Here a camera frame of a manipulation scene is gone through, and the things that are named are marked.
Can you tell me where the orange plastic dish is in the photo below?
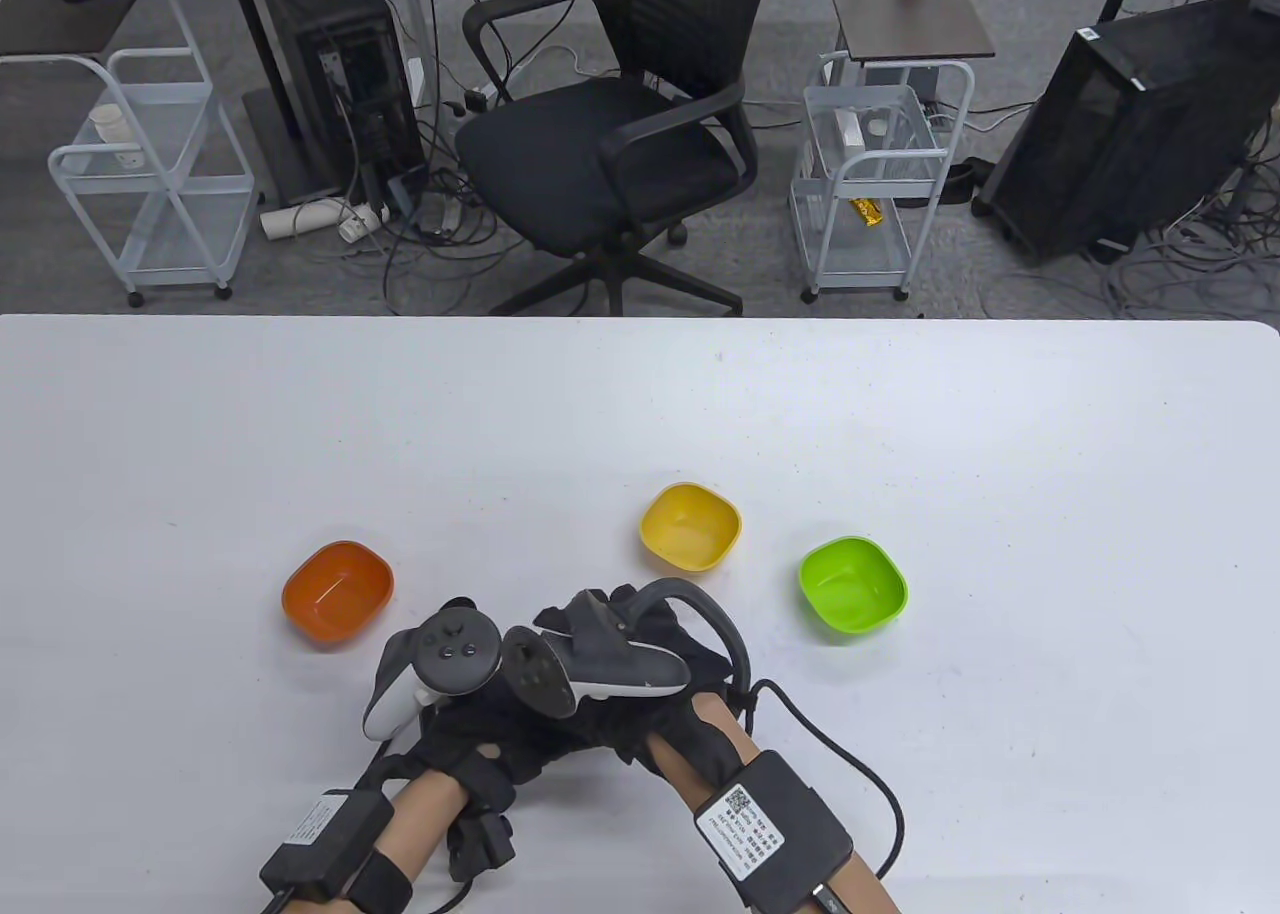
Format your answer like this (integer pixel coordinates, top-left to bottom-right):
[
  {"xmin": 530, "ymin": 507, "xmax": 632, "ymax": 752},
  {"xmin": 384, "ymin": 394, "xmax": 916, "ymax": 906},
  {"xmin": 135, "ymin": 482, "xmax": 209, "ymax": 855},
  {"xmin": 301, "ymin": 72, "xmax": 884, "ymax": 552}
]
[{"xmin": 282, "ymin": 541, "xmax": 395, "ymax": 650}]

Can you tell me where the person's right hand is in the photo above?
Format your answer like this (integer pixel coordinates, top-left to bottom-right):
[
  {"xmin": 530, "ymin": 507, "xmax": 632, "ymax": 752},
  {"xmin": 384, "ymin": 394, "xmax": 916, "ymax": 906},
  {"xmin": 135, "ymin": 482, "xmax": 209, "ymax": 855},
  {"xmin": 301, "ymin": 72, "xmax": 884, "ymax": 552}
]
[{"xmin": 535, "ymin": 584, "xmax": 766, "ymax": 807}]

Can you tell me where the white rolled tube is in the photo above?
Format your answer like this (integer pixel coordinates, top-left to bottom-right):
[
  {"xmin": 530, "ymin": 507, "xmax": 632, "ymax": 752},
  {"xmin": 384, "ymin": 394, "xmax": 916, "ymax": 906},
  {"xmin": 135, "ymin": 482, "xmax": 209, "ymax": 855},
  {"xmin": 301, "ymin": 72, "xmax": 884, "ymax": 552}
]
[{"xmin": 260, "ymin": 198, "xmax": 347, "ymax": 243}]

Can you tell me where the black computer tower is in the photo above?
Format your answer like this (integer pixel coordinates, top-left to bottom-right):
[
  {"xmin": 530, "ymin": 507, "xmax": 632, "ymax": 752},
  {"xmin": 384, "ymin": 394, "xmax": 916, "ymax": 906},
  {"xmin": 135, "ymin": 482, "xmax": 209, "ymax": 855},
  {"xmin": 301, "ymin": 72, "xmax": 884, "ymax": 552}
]
[
  {"xmin": 222, "ymin": 0, "xmax": 429, "ymax": 207},
  {"xmin": 973, "ymin": 0, "xmax": 1280, "ymax": 263}
]

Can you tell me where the black office chair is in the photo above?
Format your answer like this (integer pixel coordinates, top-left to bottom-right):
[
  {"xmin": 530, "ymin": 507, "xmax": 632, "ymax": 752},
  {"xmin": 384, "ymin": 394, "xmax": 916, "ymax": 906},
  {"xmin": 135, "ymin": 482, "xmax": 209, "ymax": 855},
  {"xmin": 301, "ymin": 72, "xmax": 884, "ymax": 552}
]
[{"xmin": 455, "ymin": 0, "xmax": 779, "ymax": 317}]

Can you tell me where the tangle of floor cables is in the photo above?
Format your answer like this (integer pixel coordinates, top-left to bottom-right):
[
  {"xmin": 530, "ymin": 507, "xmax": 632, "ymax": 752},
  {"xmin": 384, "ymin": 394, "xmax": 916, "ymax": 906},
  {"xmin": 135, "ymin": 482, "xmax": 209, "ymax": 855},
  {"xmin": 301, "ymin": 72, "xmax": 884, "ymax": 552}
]
[
  {"xmin": 340, "ymin": 0, "xmax": 526, "ymax": 317},
  {"xmin": 980, "ymin": 104, "xmax": 1280, "ymax": 321}
]

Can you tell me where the white wire utility cart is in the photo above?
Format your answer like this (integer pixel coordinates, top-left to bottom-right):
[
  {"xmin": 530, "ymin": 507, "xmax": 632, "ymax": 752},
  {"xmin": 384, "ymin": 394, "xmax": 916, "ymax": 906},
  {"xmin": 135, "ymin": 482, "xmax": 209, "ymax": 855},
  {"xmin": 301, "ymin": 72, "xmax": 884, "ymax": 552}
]
[
  {"xmin": 48, "ymin": 0, "xmax": 257, "ymax": 308},
  {"xmin": 790, "ymin": 51, "xmax": 976, "ymax": 304}
]

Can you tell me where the black grey tracking controller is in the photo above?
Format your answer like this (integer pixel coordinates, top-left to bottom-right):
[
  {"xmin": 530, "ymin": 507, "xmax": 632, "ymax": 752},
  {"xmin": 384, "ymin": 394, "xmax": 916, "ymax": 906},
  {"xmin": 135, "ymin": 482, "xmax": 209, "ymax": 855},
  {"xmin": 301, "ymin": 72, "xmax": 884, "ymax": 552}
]
[
  {"xmin": 362, "ymin": 599, "xmax": 502, "ymax": 743},
  {"xmin": 500, "ymin": 579, "xmax": 753, "ymax": 721}
]

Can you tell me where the yellow plastic dish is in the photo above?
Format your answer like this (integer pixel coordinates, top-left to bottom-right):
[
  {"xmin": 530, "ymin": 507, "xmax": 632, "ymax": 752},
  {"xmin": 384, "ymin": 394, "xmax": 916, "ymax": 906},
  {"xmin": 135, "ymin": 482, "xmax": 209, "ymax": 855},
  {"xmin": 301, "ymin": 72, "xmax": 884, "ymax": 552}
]
[{"xmin": 640, "ymin": 482, "xmax": 743, "ymax": 573}]

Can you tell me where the person's left forearm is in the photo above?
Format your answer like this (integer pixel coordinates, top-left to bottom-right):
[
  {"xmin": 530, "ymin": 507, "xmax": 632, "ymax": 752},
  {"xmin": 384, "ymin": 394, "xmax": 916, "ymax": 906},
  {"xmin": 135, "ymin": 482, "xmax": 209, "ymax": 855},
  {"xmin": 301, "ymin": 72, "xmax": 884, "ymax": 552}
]
[{"xmin": 380, "ymin": 769, "xmax": 471, "ymax": 892}]

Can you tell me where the black sensor cable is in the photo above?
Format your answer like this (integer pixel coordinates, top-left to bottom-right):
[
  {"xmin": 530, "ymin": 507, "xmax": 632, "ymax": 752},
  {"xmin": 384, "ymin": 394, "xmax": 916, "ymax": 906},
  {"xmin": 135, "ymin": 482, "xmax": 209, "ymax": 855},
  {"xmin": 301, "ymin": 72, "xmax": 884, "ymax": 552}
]
[{"xmin": 745, "ymin": 679, "xmax": 907, "ymax": 914}]

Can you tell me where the person's right forearm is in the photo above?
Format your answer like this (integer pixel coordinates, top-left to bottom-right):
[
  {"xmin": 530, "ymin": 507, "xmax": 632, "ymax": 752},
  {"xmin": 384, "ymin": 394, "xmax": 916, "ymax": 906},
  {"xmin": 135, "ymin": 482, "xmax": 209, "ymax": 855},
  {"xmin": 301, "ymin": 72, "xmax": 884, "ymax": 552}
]
[{"xmin": 645, "ymin": 694, "xmax": 901, "ymax": 914}]

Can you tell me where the brown wooden side table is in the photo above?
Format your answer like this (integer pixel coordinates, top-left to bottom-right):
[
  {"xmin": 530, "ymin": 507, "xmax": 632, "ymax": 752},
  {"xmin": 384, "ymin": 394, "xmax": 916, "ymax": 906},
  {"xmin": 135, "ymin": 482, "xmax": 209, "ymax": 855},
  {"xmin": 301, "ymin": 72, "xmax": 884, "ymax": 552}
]
[{"xmin": 822, "ymin": 0, "xmax": 997, "ymax": 105}]

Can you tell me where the dark desk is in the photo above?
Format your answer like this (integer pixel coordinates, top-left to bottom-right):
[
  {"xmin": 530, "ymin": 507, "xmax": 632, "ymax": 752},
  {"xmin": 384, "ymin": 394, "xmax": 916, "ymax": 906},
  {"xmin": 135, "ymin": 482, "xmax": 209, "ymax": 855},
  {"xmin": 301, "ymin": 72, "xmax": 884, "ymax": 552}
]
[{"xmin": 0, "ymin": 0, "xmax": 166, "ymax": 60}]

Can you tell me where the person's left hand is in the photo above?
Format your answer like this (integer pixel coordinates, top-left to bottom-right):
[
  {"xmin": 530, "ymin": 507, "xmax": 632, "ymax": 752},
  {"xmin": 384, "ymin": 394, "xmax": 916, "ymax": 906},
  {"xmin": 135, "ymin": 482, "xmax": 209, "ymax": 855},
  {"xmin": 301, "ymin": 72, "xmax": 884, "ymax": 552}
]
[{"xmin": 375, "ymin": 689, "xmax": 593, "ymax": 885}]

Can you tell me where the green plastic dish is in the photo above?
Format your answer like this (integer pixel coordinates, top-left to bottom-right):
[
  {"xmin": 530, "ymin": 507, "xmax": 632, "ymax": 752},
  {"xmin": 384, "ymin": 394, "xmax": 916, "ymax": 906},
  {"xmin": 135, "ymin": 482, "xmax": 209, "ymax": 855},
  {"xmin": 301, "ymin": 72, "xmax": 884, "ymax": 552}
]
[{"xmin": 798, "ymin": 537, "xmax": 909, "ymax": 642}]

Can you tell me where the black wrist sensor box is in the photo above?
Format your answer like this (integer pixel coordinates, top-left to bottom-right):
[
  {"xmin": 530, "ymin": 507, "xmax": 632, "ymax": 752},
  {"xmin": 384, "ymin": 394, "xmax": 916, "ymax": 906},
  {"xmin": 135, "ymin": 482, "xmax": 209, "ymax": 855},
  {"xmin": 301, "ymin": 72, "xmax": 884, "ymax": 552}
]
[
  {"xmin": 693, "ymin": 749, "xmax": 857, "ymax": 914},
  {"xmin": 258, "ymin": 789, "xmax": 416, "ymax": 914}
]

